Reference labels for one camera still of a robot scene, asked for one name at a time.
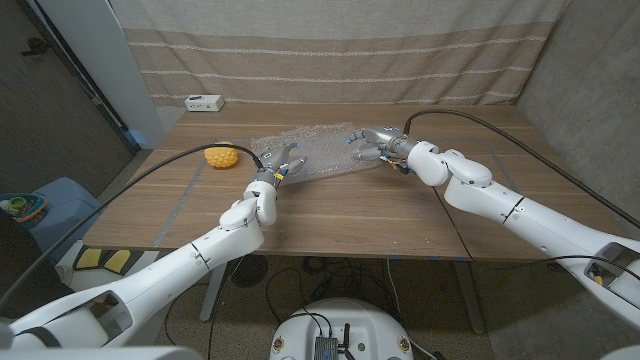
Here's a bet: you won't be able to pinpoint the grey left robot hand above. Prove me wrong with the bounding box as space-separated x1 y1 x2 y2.
254 142 307 187

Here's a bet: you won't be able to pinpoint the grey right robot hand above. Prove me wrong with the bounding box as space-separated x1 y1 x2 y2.
347 125 419 164

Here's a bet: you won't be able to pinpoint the clear bubble wrap sheet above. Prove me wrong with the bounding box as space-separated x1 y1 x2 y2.
249 122 384 185

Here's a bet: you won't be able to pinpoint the yellow bumpy sponge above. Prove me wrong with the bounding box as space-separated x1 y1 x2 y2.
203 141 240 170

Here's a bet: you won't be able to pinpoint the white power strip box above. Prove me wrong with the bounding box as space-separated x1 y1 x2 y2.
184 94 225 113

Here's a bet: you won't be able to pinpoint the beige striped curtain backdrop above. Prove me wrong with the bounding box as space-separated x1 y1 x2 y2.
108 0 571 109

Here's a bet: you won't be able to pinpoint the round black floor fan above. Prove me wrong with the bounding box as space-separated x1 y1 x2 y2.
229 253 270 289

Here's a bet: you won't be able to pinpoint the white table leg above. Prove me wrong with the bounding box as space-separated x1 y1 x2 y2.
199 262 229 322

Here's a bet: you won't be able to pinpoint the grey table leg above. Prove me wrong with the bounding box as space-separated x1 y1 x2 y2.
452 260 486 335

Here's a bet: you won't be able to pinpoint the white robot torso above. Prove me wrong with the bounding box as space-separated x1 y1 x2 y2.
269 297 415 360

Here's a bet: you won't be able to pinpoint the grey electronics module on torso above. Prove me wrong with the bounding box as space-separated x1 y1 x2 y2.
313 335 340 360

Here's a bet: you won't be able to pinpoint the white base with yellow pads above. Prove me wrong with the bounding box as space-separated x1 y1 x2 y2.
52 239 151 294

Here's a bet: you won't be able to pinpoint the blue plastic bin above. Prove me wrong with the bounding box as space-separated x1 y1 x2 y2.
19 176 106 266

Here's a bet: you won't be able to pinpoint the colourful toy bowl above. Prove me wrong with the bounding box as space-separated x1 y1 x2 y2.
0 192 49 224

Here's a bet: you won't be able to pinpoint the person's dark trouser leg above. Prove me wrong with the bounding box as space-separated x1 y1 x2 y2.
0 207 66 306

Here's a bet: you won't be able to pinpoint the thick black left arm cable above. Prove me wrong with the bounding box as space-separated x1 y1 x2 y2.
0 142 265 309

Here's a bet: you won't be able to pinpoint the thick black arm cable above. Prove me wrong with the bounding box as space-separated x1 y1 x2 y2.
402 109 640 231
0 142 265 309

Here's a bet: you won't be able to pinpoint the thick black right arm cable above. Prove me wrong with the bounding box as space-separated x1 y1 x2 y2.
402 109 640 231

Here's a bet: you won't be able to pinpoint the tangled black floor cables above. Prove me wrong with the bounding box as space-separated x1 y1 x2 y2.
264 255 401 324

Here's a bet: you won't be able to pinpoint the white door frame pillar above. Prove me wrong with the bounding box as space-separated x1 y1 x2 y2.
37 0 166 150

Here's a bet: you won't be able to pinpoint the black door handle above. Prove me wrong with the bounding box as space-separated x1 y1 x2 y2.
20 37 51 56

